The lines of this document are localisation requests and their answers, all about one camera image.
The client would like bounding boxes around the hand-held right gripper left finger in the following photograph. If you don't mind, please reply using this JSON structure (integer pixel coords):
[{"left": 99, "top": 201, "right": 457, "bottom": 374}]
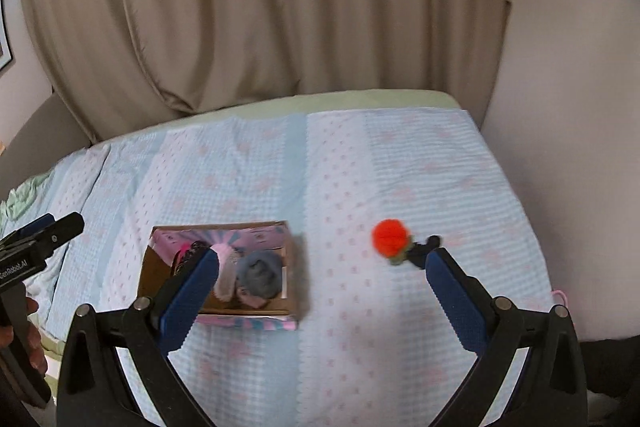
[{"left": 56, "top": 248, "right": 222, "bottom": 427}]

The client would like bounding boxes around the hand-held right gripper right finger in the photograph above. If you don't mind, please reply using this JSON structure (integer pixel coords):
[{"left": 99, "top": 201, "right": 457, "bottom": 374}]
[{"left": 424, "top": 248, "right": 589, "bottom": 427}]

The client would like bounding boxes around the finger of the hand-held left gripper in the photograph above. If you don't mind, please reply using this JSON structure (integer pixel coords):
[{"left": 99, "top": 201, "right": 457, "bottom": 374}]
[
  {"left": 0, "top": 214, "right": 56, "bottom": 249},
  {"left": 34, "top": 211, "right": 85, "bottom": 259}
]

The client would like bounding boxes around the pink fluffy scrunchie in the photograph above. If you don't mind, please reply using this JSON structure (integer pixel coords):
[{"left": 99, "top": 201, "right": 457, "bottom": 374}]
[{"left": 209, "top": 243, "right": 242, "bottom": 301}]

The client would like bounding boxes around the grey sock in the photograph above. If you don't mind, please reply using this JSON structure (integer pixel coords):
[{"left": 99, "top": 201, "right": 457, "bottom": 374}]
[{"left": 235, "top": 249, "right": 285, "bottom": 309}]

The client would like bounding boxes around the red pompom toy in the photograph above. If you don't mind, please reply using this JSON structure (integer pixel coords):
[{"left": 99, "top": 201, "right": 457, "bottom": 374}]
[{"left": 371, "top": 219, "right": 414, "bottom": 266}]

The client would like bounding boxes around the printed cardboard box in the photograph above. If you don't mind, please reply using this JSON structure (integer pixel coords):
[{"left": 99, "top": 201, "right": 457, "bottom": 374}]
[{"left": 136, "top": 220, "right": 301, "bottom": 332}]

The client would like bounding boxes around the person's left hand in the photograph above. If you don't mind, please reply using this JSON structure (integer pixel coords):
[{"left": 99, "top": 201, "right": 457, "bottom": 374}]
[{"left": 24, "top": 296, "right": 49, "bottom": 376}]

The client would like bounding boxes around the green crumpled cloth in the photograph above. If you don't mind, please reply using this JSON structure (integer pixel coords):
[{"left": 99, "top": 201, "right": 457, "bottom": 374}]
[{"left": 0, "top": 171, "right": 52, "bottom": 229}]

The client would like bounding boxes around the dark cloth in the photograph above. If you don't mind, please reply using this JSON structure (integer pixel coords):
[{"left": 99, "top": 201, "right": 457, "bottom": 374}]
[{"left": 580, "top": 336, "right": 640, "bottom": 399}]

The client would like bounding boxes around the framed wall poster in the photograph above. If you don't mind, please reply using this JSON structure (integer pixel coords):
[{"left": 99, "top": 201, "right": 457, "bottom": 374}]
[{"left": 0, "top": 0, "right": 15, "bottom": 72}]

